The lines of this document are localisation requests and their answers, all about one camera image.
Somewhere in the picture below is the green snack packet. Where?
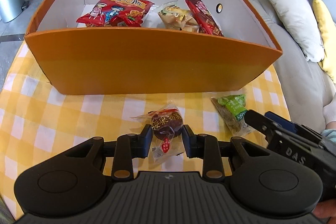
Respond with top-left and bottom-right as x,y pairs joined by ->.
211,94 -> 253,136

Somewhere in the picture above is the dark red fruit snack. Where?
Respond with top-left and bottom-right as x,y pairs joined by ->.
132,101 -> 184,164

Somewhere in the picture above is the white blue chips bag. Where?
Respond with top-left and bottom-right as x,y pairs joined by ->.
157,1 -> 199,33

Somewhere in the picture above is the large red snack bag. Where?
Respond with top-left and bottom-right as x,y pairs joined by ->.
76,0 -> 154,27

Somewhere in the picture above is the person's hand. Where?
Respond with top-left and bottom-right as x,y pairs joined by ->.
313,200 -> 336,223

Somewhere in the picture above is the beige sofa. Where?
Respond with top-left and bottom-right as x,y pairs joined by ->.
248,0 -> 335,132

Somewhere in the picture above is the yellow checkered tablecloth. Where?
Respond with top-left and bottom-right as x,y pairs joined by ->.
0,41 -> 291,219

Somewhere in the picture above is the orange cardboard box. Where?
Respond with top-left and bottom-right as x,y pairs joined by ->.
25,0 -> 282,95

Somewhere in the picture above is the yellow pillow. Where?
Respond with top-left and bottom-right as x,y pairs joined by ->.
312,0 -> 336,83

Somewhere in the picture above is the dark red bar packet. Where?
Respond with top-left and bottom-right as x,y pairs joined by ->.
185,0 -> 223,37

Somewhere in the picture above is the cream pillow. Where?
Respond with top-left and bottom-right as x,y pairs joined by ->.
268,0 -> 325,63

